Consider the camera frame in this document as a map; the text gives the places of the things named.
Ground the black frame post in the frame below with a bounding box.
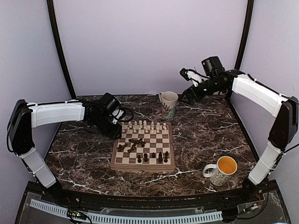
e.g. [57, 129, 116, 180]
[46, 0, 77, 99]
[234, 0, 254, 70]

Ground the seashell pattern mug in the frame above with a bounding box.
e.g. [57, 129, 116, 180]
[158, 91, 178, 119]

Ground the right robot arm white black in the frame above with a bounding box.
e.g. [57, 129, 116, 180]
[179, 56, 299, 185]

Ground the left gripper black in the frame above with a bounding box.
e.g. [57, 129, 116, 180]
[91, 113, 122, 140]

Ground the right black frame post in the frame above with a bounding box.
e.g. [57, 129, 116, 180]
[234, 0, 254, 70]

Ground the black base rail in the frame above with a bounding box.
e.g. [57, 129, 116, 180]
[23, 179, 281, 210]

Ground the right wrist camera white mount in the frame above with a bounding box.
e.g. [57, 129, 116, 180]
[179, 68, 204, 87]

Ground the white cable duct strip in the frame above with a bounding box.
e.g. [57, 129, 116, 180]
[29, 199, 223, 224]

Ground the wooden chess board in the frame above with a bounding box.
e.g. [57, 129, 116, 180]
[110, 126, 175, 172]

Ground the white chess pieces row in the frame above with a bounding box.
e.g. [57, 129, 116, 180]
[121, 120, 171, 134]

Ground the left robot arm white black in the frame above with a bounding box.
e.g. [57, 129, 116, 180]
[7, 93, 126, 203]

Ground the dark tall piece back row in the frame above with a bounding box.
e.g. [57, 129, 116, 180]
[158, 152, 163, 163]

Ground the left black frame post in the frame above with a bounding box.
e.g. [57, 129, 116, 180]
[46, 0, 77, 99]

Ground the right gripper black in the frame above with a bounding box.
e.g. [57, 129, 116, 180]
[179, 77, 224, 105]

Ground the pile of dark chess pieces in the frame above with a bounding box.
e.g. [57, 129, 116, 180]
[116, 138, 145, 153]

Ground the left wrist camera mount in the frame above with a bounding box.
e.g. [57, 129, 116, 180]
[110, 109, 124, 124]

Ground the white mug yellow inside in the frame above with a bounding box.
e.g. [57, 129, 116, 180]
[202, 156, 238, 187]

